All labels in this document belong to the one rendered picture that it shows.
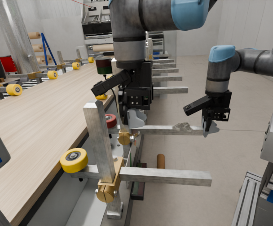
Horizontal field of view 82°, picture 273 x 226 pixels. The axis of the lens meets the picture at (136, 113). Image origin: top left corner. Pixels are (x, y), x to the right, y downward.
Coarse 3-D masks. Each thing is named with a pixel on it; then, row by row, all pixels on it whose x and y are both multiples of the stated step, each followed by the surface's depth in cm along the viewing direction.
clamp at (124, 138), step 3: (120, 132) 66; (123, 132) 66; (126, 132) 66; (132, 132) 71; (120, 135) 65; (123, 135) 64; (126, 135) 64; (129, 135) 66; (132, 135) 71; (117, 138) 66; (120, 138) 64; (123, 138) 65; (126, 138) 64; (129, 138) 65; (120, 141) 65; (123, 141) 65; (126, 141) 65; (129, 141) 65; (123, 144) 66; (126, 144) 66
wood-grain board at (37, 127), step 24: (72, 72) 178; (96, 72) 169; (24, 96) 110; (48, 96) 106; (72, 96) 103; (0, 120) 78; (24, 120) 76; (48, 120) 74; (72, 120) 72; (24, 144) 58; (48, 144) 57; (72, 144) 56; (24, 168) 47; (48, 168) 46; (0, 192) 40; (24, 192) 39; (24, 216) 36
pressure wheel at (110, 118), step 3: (105, 114) 74; (108, 114) 74; (111, 114) 74; (108, 117) 71; (111, 117) 71; (114, 117) 70; (108, 120) 69; (111, 120) 68; (114, 120) 70; (108, 123) 68; (111, 123) 68; (114, 123) 70; (108, 126) 68; (111, 126) 69; (111, 135) 75
